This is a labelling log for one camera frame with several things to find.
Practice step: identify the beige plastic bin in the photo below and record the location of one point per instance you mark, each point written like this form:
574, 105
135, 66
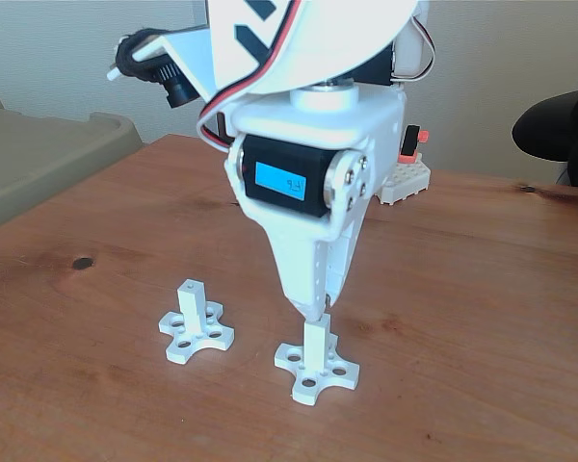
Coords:
38, 159

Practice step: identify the black office chair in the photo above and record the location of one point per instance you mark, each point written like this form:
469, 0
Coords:
544, 125

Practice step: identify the black camera on white bracket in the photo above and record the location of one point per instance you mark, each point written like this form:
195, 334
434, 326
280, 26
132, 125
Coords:
176, 91

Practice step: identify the white printed post stand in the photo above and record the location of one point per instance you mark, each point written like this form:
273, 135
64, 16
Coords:
192, 308
315, 346

